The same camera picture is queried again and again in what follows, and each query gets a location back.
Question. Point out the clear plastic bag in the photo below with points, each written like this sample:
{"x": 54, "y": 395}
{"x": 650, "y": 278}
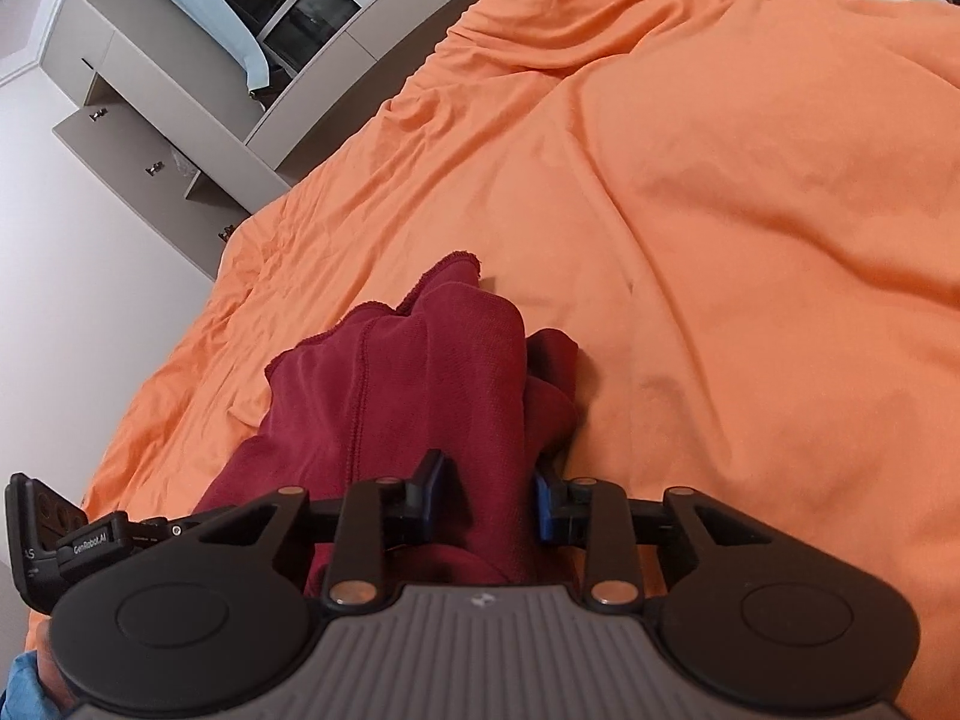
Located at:
{"x": 181, "y": 165}

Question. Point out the grey built-in cabinet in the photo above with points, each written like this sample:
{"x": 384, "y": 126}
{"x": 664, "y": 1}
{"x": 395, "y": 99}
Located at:
{"x": 187, "y": 67}

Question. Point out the person's left forearm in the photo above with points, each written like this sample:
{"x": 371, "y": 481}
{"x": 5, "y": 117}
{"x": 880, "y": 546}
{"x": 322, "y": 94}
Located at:
{"x": 51, "y": 652}

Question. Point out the orange duvet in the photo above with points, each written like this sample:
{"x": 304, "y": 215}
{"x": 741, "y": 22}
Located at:
{"x": 750, "y": 240}

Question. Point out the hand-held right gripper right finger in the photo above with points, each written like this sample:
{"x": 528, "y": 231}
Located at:
{"x": 541, "y": 511}

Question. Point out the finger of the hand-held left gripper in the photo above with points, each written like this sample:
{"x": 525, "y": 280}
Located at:
{"x": 169, "y": 529}

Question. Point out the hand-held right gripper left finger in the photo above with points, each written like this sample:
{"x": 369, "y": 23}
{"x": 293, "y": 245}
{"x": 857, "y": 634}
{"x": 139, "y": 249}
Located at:
{"x": 433, "y": 481}

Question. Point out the light blue curtain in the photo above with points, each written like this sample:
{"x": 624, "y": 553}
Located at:
{"x": 217, "y": 22}

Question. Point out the dark brown bag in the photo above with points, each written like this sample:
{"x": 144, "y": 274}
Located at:
{"x": 262, "y": 88}

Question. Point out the dark red sweater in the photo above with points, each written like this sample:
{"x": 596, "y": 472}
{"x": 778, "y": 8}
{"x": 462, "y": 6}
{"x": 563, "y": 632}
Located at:
{"x": 420, "y": 390}

